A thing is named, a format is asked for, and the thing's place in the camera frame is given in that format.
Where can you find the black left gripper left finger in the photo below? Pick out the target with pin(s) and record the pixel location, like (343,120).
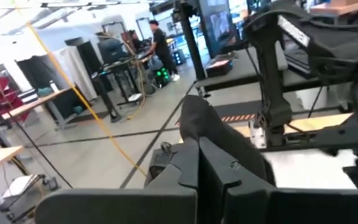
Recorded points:
(120,205)

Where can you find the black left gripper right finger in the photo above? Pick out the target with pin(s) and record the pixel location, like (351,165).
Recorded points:
(291,208)

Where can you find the black towel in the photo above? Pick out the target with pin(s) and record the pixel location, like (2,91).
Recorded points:
(204,121)

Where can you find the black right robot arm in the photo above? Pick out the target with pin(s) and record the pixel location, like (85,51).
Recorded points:
(270,93)

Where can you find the light wooden panel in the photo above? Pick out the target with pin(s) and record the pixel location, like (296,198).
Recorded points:
(322,123)

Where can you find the grey cart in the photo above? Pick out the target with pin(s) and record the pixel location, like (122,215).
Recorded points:
(20,189)

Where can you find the wooden table with grey legs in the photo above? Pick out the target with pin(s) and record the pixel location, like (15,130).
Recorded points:
(26,107)

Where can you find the black device with green lights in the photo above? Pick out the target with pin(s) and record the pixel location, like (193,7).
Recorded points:
(162,76)

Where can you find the white bottle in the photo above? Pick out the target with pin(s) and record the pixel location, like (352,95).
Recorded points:
(54,86)

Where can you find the teal object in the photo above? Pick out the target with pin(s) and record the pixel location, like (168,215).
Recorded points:
(44,91)

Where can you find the black desk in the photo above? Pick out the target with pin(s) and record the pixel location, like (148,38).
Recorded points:
(120,67)

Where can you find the white curtain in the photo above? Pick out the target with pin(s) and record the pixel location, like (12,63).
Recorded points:
(73,71)

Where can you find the black cabinet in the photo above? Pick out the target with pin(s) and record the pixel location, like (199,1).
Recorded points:
(85,56)

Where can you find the black monitor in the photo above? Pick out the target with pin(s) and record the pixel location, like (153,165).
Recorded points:
(112,49)

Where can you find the black box with red top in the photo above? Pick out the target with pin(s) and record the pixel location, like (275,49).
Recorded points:
(218,66)

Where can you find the red shelf rack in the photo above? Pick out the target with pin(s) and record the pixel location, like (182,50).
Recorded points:
(2,93)

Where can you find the person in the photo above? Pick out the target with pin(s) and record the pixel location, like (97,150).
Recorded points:
(135,40)
(162,46)

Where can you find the large display panel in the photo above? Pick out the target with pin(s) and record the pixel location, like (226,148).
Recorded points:
(219,25)

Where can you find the black upright post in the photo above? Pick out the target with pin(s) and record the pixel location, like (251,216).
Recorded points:
(191,40)

